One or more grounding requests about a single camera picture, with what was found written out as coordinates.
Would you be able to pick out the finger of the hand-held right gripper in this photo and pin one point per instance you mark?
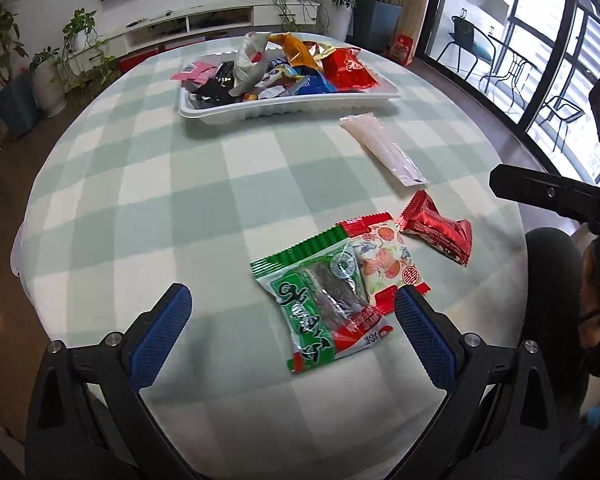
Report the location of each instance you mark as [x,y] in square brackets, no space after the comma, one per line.
[530,185]

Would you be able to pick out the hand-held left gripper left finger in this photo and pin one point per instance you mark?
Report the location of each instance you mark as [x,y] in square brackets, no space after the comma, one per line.
[160,340]

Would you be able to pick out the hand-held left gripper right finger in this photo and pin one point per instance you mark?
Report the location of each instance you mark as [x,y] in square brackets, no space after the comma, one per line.
[427,335]

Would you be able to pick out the green snack packet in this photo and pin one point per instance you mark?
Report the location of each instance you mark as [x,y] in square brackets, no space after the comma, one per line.
[300,310]

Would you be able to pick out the blue snack packet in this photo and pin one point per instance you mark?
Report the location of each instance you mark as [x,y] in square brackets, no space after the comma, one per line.
[315,85]

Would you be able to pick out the white plastic tray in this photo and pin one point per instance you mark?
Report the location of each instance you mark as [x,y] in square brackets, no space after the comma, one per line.
[300,107]

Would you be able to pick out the pink snack packet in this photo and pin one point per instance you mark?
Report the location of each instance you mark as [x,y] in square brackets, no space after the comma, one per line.
[197,71]

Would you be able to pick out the panda print snack packet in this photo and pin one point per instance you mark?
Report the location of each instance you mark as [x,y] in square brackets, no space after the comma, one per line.
[280,74]

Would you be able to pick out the orange snack packet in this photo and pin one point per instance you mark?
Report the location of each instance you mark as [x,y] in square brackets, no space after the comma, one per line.
[292,47]

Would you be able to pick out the white silver snack packet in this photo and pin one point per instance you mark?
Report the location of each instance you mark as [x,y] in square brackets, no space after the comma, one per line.
[247,65]

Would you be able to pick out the person's right hand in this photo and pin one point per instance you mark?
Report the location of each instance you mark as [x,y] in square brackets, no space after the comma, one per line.
[592,330]

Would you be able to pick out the black metal chair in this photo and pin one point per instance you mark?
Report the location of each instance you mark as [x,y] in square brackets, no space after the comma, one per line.
[562,110]

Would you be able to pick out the red white floral snack packet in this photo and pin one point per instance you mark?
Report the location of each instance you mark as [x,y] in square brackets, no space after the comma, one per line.
[385,260]

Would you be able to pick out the small red foil snack packet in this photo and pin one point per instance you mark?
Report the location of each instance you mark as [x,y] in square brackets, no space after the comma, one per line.
[437,232]

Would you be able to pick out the black metal balcony table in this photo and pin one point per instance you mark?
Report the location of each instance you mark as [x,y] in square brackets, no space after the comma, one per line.
[512,65]

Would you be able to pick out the long white snack packet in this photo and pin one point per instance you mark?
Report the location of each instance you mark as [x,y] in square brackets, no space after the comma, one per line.
[380,147]

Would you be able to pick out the black chair teal cushion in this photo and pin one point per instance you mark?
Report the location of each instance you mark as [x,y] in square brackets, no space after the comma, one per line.
[467,35]

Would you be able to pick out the red gift box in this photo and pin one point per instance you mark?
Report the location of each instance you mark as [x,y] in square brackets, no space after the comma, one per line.
[401,49]

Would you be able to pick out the large red snack packet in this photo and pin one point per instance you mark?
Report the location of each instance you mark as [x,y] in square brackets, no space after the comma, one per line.
[350,70]

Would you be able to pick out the tall plant dark square pot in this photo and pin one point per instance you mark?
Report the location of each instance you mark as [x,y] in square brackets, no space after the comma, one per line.
[377,22]

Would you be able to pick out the brown yellow snack packet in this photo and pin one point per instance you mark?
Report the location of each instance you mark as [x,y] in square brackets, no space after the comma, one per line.
[319,52]

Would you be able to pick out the bushy plant white pot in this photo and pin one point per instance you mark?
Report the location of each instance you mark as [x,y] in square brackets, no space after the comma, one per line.
[337,17]

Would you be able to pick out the black snack packet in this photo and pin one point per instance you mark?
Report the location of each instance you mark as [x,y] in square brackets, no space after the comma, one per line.
[217,87]

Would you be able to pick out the potted plant white ribbed pot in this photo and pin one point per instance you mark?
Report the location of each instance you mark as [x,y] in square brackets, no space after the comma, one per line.
[47,85]

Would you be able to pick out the red low box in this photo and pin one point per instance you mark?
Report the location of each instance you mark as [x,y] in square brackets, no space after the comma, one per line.
[140,60]

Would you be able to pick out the potted plant dark blue pot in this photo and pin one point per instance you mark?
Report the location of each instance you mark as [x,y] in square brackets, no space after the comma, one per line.
[12,100]

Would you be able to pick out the black remote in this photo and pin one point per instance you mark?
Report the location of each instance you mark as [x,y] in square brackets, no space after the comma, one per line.
[135,23]

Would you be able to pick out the white low cabinet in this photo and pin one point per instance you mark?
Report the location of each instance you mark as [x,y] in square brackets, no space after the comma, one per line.
[205,22]

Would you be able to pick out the trailing green plant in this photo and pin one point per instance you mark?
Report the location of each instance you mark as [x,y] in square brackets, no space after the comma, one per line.
[82,25]

